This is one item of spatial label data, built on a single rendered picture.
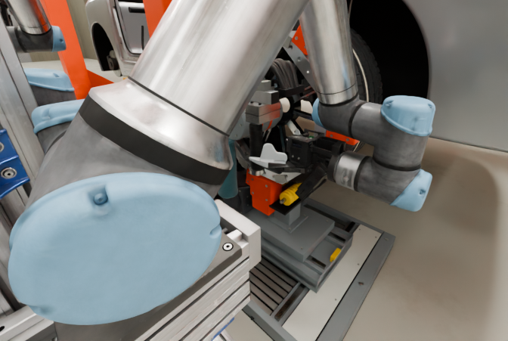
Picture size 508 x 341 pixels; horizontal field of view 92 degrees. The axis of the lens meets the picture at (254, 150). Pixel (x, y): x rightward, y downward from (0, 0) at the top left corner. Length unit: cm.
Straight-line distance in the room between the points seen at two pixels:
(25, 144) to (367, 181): 57
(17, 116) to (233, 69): 40
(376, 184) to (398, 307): 100
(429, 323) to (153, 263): 135
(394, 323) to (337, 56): 117
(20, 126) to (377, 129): 56
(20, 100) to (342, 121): 53
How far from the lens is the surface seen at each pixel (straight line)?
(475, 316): 158
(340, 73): 46
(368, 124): 47
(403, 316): 142
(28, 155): 53
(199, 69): 16
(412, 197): 49
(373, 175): 49
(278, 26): 19
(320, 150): 53
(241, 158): 107
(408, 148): 46
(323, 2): 43
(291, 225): 131
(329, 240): 138
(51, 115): 29
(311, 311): 122
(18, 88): 52
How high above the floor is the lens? 110
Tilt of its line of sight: 25 degrees down
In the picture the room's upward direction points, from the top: 2 degrees counter-clockwise
